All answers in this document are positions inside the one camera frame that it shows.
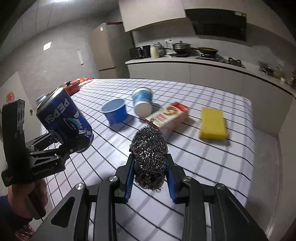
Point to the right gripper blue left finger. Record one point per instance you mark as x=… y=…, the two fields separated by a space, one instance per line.
x=125 y=175

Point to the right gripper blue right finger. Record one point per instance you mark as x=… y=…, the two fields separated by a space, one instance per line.
x=174 y=178

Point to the steel wool scrubber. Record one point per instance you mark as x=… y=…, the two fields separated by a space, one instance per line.
x=150 y=166

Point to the blue pepsi can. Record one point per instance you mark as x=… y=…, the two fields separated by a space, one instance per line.
x=64 y=121

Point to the yellow sponge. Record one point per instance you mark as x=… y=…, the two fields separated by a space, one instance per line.
x=213 y=125

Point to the blue patterned paper cup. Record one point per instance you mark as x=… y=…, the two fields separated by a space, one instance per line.
x=142 y=102

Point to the left hand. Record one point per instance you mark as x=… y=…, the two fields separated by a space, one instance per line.
x=18 y=196

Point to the white checkered tablecloth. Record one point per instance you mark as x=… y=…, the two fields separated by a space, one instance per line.
x=213 y=144

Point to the red white carton box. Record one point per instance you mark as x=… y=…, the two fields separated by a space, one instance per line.
x=169 y=118

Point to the red snack packet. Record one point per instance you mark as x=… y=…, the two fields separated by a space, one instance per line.
x=74 y=86

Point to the black microwave oven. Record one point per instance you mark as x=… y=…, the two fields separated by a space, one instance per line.
x=140 y=52

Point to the black wok on stove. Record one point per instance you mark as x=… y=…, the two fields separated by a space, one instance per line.
x=208 y=51

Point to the covered grey cooking pot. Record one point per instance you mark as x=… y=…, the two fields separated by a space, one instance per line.
x=181 y=47

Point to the beige refrigerator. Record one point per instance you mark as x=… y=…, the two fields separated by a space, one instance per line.
x=110 y=46

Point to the black range hood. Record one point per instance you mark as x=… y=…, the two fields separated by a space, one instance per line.
x=218 y=22

